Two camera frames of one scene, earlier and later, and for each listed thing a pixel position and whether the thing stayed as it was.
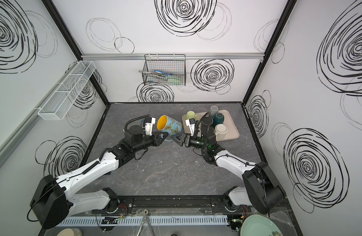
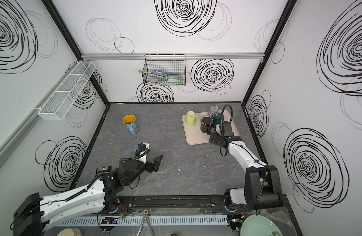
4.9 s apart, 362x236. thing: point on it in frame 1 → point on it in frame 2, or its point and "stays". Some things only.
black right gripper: (188, 140) → (214, 137)
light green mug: (191, 114) stays
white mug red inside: (220, 131) stays
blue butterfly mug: (166, 124) → (129, 120)
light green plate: (257, 224) stays
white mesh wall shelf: (59, 103) stays
